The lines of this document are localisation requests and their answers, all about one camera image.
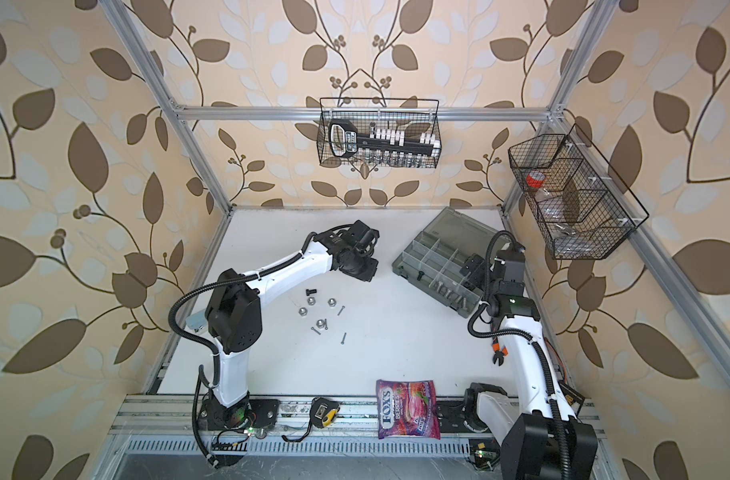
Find wire basket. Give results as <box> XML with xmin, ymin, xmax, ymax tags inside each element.
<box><xmin>508</xmin><ymin>125</ymin><xmax>649</xmax><ymax>260</ymax></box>
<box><xmin>317</xmin><ymin>96</ymin><xmax>443</xmax><ymax>169</ymax></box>

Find purple Fox's candy bag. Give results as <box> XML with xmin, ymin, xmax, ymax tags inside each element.
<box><xmin>376</xmin><ymin>380</ymin><xmax>441</xmax><ymax>440</ymax></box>

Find orange black pliers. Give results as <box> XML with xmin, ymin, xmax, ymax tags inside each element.
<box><xmin>492</xmin><ymin>338</ymin><xmax>508</xmax><ymax>366</ymax></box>

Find light blue flat case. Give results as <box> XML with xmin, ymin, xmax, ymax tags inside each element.
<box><xmin>185</xmin><ymin>310</ymin><xmax>208</xmax><ymax>333</ymax></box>

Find right wire basket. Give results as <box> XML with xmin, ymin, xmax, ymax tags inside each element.
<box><xmin>508</xmin><ymin>125</ymin><xmax>649</xmax><ymax>260</ymax></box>

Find socket set on black rail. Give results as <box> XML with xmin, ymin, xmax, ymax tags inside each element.
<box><xmin>326</xmin><ymin>120</ymin><xmax>442</xmax><ymax>168</ymax></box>

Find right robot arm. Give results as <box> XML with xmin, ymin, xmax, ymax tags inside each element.
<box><xmin>466</xmin><ymin>242</ymin><xmax>598</xmax><ymax>479</ymax></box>

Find yellow black tape measure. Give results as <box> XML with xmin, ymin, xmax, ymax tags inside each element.
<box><xmin>281</xmin><ymin>397</ymin><xmax>341</xmax><ymax>443</ymax></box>

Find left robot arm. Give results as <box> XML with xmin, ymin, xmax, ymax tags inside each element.
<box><xmin>168</xmin><ymin>220</ymin><xmax>380</xmax><ymax>429</ymax></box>

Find grey plastic organizer box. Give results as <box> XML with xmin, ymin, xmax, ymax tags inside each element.
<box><xmin>392</xmin><ymin>207</ymin><xmax>511</xmax><ymax>318</ymax></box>

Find back wire basket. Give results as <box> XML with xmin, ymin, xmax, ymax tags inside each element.
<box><xmin>317</xmin><ymin>96</ymin><xmax>443</xmax><ymax>169</ymax></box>

